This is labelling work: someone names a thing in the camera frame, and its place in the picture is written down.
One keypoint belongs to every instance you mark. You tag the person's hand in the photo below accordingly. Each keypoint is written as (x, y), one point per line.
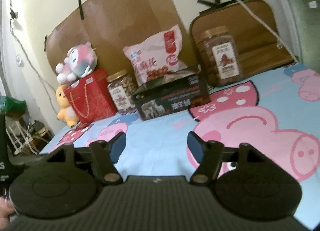
(6, 208)

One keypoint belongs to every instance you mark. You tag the white rack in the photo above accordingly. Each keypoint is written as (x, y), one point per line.
(20, 136)

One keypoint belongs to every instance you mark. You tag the cashew jar gold lid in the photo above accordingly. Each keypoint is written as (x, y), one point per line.
(121, 87)

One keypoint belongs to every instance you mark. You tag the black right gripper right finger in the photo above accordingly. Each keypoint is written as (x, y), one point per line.
(209, 156)

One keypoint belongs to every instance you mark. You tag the cartoon pig bedsheet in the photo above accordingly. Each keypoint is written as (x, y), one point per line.
(277, 112)

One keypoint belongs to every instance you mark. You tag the pink plush toy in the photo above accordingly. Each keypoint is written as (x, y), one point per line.
(80, 62)

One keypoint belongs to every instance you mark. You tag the red gift bag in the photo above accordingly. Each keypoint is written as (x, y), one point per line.
(90, 99)

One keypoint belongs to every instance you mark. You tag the wood-pattern board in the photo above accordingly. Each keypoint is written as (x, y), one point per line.
(111, 25)

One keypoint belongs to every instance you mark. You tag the black box silver interior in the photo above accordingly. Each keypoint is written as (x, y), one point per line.
(171, 93)

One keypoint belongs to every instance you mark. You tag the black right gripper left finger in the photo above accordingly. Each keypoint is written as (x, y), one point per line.
(105, 154)

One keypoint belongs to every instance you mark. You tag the pecan jar gold lid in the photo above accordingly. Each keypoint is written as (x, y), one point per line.
(219, 57)

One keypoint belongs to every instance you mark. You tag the pink snack bag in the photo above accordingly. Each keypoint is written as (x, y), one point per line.
(156, 56)

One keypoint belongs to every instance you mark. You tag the yellow plush toy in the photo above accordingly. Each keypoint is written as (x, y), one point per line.
(66, 112)

